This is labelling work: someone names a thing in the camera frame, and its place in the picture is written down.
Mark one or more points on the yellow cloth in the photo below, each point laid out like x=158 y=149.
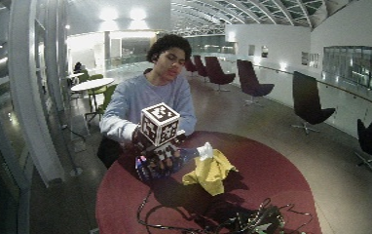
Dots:
x=210 y=173

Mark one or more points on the white marker cube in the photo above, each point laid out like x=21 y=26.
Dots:
x=161 y=124

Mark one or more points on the person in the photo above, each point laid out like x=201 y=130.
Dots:
x=149 y=94
x=78 y=67

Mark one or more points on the green chair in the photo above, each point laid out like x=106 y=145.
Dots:
x=106 y=99
x=96 y=91
x=82 y=77

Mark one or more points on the white round table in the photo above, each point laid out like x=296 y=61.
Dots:
x=92 y=84

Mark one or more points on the dark red swivel chair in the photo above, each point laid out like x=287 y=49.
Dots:
x=201 y=66
x=218 y=73
x=190 y=66
x=251 y=81

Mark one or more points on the small white table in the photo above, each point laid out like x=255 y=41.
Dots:
x=76 y=75

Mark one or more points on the white slanted pillar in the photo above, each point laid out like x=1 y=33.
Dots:
x=33 y=97

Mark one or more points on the glass window wall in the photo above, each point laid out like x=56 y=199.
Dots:
x=360 y=69

